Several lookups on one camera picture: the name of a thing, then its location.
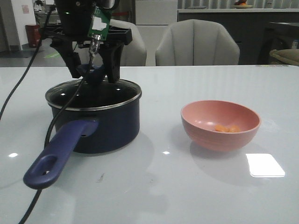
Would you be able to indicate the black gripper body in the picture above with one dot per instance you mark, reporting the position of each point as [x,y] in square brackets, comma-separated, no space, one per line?
[75,19]

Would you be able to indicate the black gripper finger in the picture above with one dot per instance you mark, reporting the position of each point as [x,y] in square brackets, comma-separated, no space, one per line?
[69,56]
[111,58]

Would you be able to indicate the glass lid blue knob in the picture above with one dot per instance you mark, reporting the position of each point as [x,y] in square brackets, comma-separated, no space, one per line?
[94,94]

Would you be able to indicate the pink bowl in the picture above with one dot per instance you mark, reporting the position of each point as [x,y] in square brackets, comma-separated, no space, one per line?
[199,119]

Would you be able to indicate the orange ham slices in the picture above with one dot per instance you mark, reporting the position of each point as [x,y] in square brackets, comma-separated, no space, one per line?
[225,129]

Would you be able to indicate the left grey chair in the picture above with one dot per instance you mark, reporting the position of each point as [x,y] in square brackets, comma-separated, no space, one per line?
[135,53]

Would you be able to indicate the grey chair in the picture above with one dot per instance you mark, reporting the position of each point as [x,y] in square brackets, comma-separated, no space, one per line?
[135,53]
[196,43]

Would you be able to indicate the green circuit board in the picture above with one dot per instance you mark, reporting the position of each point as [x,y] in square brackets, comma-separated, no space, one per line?
[100,22]

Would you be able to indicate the red bin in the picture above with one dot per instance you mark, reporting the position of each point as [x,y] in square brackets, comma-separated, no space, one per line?
[33,35]

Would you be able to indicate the white cabinet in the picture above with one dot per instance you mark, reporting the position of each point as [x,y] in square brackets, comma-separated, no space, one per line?
[151,18]

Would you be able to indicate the dark blue saucepan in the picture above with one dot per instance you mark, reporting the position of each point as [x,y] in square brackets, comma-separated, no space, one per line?
[82,132]

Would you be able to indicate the right grey chair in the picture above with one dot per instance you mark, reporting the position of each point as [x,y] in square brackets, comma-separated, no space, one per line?
[196,43]

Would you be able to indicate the fruit plate on counter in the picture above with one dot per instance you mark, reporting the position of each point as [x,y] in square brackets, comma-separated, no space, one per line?
[241,4]

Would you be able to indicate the dark kitchen counter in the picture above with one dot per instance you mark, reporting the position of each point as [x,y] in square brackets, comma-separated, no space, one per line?
[246,26]

